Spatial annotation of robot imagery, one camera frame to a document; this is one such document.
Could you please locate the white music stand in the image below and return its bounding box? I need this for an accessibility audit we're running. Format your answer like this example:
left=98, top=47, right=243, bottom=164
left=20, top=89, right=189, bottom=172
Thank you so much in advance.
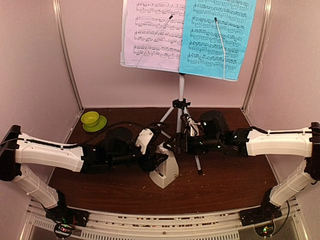
left=119, top=0, right=253, bottom=176

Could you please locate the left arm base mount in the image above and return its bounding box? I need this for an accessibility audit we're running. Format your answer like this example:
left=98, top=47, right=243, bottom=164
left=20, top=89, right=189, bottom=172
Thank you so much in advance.
left=43, top=190, right=90, bottom=240

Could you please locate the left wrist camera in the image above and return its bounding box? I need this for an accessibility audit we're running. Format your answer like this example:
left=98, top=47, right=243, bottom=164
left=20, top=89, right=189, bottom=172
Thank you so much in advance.
left=135, top=128, right=159, bottom=155

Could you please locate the left aluminium corner post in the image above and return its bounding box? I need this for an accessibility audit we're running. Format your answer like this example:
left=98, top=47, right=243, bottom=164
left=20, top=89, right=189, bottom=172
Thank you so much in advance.
left=52, top=0, right=84, bottom=111

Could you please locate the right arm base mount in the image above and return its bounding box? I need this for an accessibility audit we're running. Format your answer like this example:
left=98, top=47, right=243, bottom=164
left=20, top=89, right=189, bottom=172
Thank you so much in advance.
left=239, top=189, right=282, bottom=238

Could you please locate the purple sheet music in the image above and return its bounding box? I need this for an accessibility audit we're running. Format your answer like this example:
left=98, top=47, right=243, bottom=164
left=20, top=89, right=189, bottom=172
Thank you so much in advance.
left=120, top=0, right=187, bottom=73

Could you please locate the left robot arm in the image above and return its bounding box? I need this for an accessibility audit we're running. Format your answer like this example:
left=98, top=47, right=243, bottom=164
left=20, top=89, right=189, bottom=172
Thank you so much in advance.
left=0, top=125, right=174, bottom=222

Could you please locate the right aluminium corner post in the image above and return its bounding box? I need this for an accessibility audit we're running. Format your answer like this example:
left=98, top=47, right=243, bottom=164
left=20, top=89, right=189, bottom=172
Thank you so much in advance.
left=242, top=0, right=273, bottom=115

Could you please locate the white metronome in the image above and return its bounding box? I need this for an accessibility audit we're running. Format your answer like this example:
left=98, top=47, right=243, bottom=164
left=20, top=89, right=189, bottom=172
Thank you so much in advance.
left=149, top=143, right=179, bottom=189

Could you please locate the green saucer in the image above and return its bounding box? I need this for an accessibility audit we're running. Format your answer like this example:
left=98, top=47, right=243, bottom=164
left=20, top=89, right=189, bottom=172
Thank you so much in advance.
left=82, top=115, right=107, bottom=133

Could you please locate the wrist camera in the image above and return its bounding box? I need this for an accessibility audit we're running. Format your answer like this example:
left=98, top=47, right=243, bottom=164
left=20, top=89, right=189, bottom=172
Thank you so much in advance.
left=135, top=128, right=159, bottom=155
left=180, top=113, right=200, bottom=137

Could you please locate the aluminium corner post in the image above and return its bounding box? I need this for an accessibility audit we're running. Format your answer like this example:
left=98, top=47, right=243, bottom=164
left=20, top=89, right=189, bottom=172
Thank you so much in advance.
left=242, top=0, right=273, bottom=115
left=52, top=0, right=84, bottom=111

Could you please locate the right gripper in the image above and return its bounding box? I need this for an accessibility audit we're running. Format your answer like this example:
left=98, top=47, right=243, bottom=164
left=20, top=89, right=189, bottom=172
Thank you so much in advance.
left=163, top=132, right=222, bottom=156

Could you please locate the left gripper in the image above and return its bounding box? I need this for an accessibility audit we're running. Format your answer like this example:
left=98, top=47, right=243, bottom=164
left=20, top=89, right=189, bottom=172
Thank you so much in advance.
left=108, top=138, right=168, bottom=172

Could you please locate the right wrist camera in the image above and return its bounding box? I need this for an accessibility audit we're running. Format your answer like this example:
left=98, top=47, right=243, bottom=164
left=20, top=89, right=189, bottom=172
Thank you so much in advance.
left=180, top=113, right=200, bottom=137

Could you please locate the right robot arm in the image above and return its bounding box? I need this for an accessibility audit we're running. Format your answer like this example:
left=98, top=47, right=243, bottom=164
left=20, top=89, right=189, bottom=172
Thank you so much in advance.
left=163, top=110, right=320, bottom=221

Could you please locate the blue sheet music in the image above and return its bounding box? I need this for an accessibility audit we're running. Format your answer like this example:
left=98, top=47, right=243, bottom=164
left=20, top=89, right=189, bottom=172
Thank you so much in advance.
left=179, top=0, right=257, bottom=82

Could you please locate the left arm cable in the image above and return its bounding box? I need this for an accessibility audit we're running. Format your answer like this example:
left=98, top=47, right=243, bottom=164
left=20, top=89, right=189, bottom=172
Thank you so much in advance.
left=0, top=121, right=170, bottom=151

